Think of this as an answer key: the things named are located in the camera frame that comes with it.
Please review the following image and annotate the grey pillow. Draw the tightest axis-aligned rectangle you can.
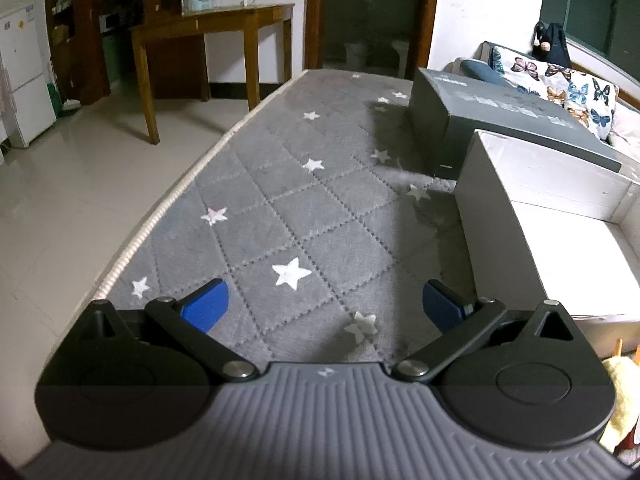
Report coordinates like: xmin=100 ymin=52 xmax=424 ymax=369
xmin=609 ymin=104 xmax=640 ymax=150

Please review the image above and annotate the dark wooden shelf cabinet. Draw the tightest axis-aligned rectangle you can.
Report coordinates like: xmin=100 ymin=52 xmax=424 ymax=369
xmin=44 ymin=0 xmax=211 ymax=106

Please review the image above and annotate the butterfly print cushion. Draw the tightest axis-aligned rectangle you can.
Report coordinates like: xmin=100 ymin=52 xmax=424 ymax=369
xmin=544 ymin=60 xmax=618 ymax=141
xmin=490 ymin=45 xmax=548 ymax=98

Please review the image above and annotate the open white box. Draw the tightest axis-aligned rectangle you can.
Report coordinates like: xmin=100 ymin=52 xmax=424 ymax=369
xmin=454 ymin=129 xmax=640 ymax=346

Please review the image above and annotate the blue sofa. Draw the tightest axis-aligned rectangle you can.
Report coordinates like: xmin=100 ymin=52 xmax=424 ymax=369
xmin=447 ymin=40 xmax=640 ymax=171

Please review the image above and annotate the large grey cardboard box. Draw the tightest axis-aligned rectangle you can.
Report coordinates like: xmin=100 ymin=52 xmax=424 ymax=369
xmin=407 ymin=66 xmax=623 ymax=181

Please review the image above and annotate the white trash bin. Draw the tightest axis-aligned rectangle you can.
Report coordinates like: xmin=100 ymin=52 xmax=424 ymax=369
xmin=345 ymin=41 xmax=370 ymax=68

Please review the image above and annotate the wooden door frame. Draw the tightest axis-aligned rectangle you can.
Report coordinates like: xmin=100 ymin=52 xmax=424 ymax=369
xmin=303 ymin=0 xmax=442 ymax=81

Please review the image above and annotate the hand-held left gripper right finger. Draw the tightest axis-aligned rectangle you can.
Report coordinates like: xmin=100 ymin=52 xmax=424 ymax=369
xmin=391 ymin=279 xmax=581 ymax=383

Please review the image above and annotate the brown wooden table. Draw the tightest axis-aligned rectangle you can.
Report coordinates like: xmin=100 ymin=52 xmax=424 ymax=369
xmin=130 ymin=3 xmax=297 ymax=145

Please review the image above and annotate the grey quilted star-patterned desktop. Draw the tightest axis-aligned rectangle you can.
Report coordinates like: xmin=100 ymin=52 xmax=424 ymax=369
xmin=97 ymin=69 xmax=476 ymax=381

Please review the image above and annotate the white toilet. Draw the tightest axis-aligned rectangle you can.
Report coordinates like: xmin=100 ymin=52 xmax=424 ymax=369
xmin=391 ymin=37 xmax=411 ymax=78

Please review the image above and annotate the yellow towel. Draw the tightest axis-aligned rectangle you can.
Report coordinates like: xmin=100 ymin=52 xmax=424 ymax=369
xmin=600 ymin=355 xmax=640 ymax=453

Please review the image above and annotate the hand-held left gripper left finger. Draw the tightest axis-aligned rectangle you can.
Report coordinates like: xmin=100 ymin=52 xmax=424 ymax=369
xmin=75 ymin=278 xmax=258 ymax=381

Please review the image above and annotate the microwave oven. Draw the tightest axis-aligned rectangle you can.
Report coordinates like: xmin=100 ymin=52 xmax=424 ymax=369
xmin=98 ymin=12 xmax=126 ymax=35

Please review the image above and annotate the white refrigerator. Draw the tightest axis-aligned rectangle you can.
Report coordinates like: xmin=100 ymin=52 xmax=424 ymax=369
xmin=0 ymin=2 xmax=57 ymax=150

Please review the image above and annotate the dark bag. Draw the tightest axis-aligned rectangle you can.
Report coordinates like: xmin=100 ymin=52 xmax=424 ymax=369
xmin=531 ymin=21 xmax=572 ymax=68

